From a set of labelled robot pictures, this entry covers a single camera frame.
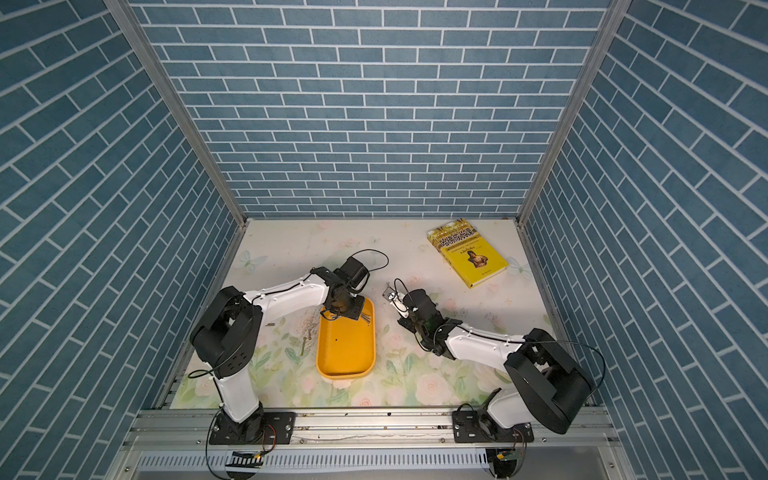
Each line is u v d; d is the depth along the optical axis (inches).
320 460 30.3
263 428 26.9
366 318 36.4
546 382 17.1
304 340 35.0
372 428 29.7
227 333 18.9
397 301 29.8
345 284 27.7
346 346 34.9
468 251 42.4
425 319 26.2
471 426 29.0
